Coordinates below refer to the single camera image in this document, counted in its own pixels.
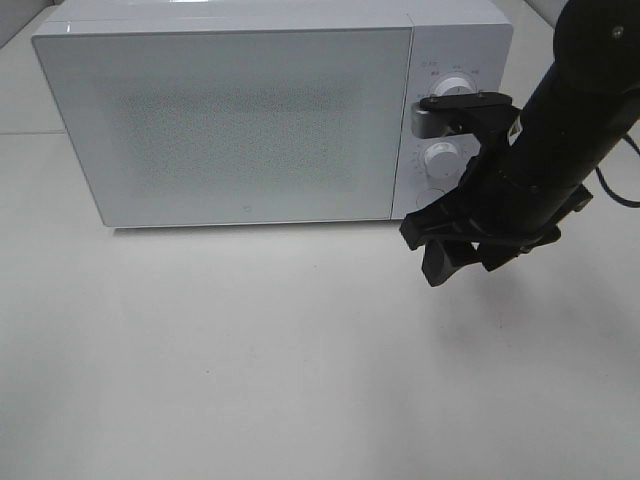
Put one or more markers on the white microwave knob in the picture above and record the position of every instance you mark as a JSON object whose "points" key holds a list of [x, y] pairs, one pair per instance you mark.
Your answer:
{"points": [[454, 83], [444, 160]]}

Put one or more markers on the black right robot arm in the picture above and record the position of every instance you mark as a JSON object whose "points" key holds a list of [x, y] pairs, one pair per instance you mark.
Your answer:
{"points": [[593, 84]]}

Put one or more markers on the white microwave oven body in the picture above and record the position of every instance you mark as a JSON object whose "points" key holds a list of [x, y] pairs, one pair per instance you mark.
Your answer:
{"points": [[470, 37]]}

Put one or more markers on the round white door button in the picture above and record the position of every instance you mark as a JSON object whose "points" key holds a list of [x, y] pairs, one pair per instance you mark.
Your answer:
{"points": [[428, 196]]}

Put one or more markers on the white microwave door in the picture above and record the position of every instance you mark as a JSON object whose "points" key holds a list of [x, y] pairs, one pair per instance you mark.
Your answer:
{"points": [[233, 128]]}

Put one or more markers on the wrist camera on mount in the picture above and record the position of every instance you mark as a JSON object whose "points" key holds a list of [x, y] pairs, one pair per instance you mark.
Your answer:
{"points": [[485, 115]]}

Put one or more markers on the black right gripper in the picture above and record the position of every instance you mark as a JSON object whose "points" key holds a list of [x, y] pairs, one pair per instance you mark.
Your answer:
{"points": [[511, 199]]}

